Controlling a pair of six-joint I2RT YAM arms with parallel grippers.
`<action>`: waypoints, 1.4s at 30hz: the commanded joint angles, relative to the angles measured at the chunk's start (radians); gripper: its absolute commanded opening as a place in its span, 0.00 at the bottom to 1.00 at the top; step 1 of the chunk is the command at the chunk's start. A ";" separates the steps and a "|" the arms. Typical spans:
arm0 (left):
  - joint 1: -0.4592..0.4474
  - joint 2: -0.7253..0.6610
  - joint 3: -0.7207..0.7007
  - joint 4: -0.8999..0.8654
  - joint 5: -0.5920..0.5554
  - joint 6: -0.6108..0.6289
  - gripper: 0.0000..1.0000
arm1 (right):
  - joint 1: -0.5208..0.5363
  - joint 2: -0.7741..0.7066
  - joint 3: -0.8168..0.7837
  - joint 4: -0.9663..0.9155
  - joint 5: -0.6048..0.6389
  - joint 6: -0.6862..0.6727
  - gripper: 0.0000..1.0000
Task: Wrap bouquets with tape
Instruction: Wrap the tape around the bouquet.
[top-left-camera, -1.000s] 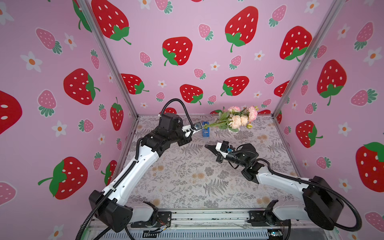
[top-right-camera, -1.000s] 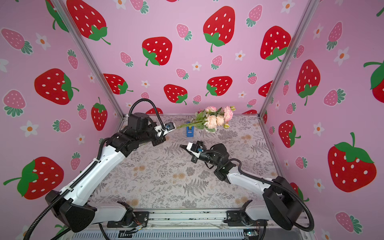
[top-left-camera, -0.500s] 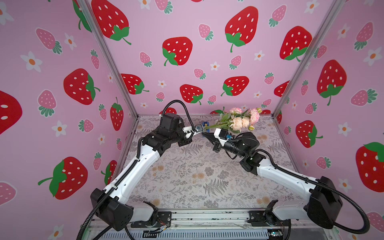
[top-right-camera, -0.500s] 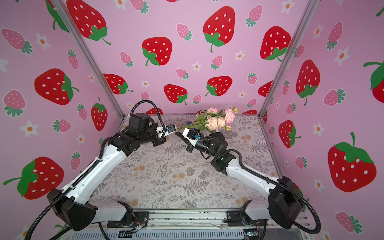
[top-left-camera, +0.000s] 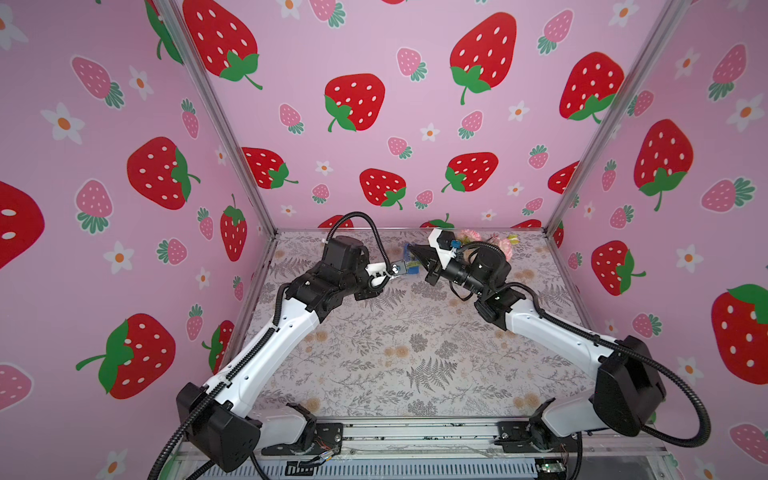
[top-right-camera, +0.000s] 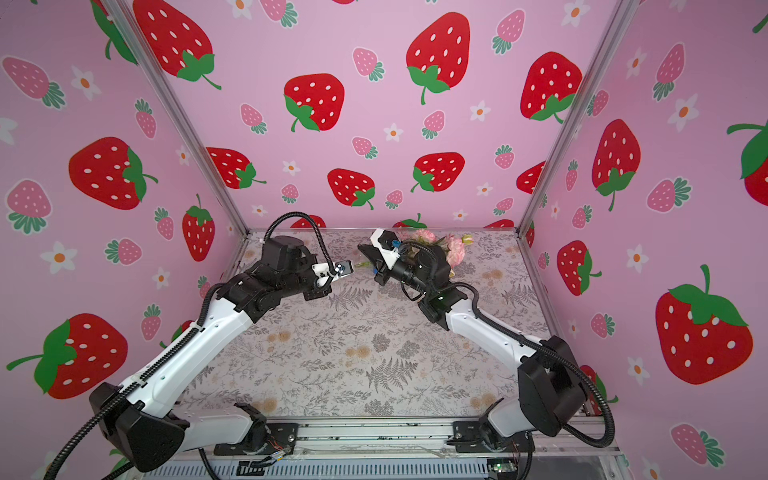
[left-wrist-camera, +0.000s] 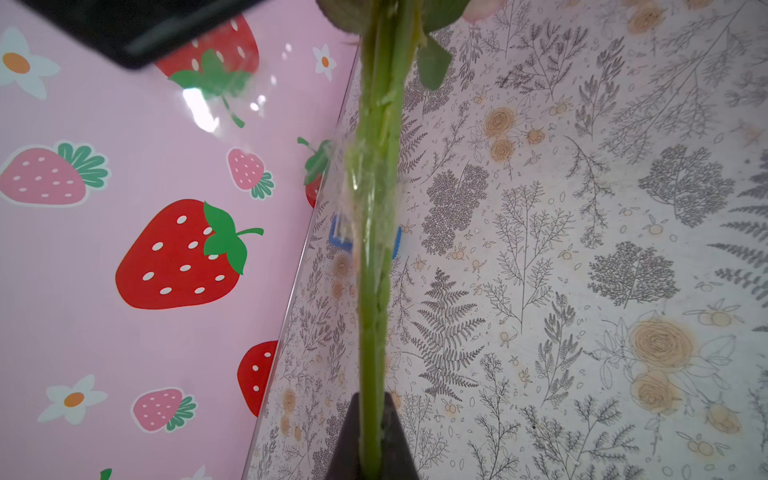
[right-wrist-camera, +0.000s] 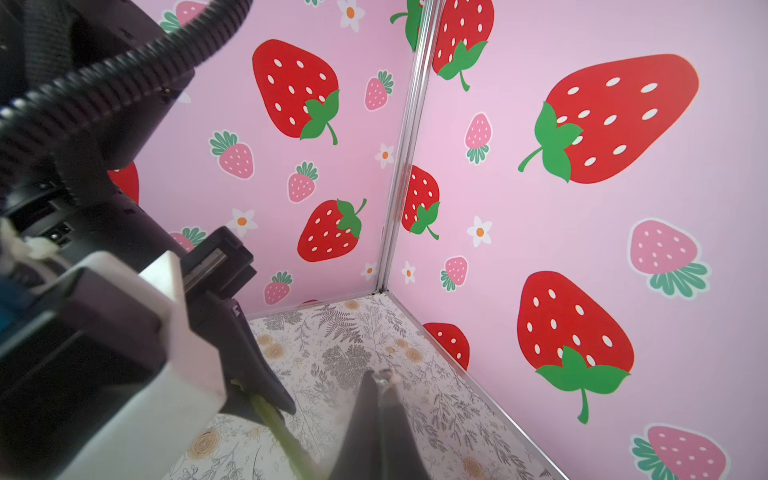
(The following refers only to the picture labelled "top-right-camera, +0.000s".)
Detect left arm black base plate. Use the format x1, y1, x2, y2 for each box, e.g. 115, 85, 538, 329
213, 422, 299, 458

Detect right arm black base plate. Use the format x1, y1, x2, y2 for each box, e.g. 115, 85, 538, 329
445, 420, 535, 453

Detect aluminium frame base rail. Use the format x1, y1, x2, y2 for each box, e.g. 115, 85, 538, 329
146, 417, 633, 479

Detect aluminium corner post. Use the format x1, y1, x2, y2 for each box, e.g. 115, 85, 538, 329
516, 0, 640, 238
101, 0, 250, 236

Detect pink flower bouquet green stems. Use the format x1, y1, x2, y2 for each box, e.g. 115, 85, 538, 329
392, 229, 473, 277

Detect right aluminium corner post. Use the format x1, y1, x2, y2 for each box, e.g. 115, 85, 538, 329
516, 0, 640, 238

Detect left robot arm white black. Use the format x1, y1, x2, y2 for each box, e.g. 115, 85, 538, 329
44, 236, 353, 479

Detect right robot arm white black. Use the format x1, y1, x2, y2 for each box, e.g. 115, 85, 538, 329
358, 230, 616, 450

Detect left aluminium corner post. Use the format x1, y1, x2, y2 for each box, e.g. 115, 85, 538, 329
101, 0, 250, 236

